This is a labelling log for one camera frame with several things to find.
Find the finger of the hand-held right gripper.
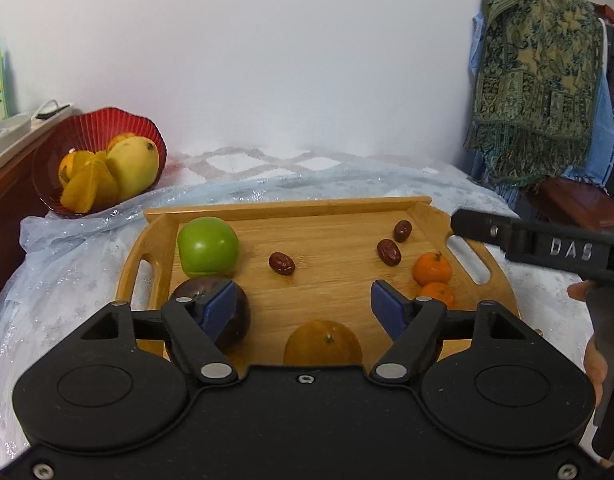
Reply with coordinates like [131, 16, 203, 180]
[451, 208, 518, 252]

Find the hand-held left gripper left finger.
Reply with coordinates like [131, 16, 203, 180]
[80, 280, 238, 386]

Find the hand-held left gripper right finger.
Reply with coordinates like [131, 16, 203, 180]
[369, 279, 530, 383]

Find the dark purple round fruit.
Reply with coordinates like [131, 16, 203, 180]
[166, 276, 251, 361]

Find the small orange tangerine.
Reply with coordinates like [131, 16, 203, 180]
[418, 282, 455, 310]

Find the medium orange mandarin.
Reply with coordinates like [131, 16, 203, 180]
[412, 252, 453, 286]

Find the green apple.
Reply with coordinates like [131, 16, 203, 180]
[176, 216, 240, 278]

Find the large brownish orange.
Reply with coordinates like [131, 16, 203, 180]
[283, 319, 363, 367]

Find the wooden bamboo tray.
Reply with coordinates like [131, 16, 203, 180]
[114, 196, 522, 366]

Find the person's right hand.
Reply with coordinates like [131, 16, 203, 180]
[567, 281, 610, 467]

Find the brown wooden side table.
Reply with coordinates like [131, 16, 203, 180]
[522, 175, 614, 233]

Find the green patterned scarf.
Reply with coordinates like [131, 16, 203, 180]
[464, 0, 605, 186]

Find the yellow mango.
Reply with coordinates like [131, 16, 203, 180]
[106, 138, 160, 202]

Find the white grey checkered mat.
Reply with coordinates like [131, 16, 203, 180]
[162, 146, 468, 186]

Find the yellow starfruit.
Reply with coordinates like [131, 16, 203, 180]
[60, 152, 120, 213]

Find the red glass fruit bowl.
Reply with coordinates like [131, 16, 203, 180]
[32, 107, 168, 219]

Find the brown wooden cabinet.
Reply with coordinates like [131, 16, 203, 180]
[0, 120, 73, 311]

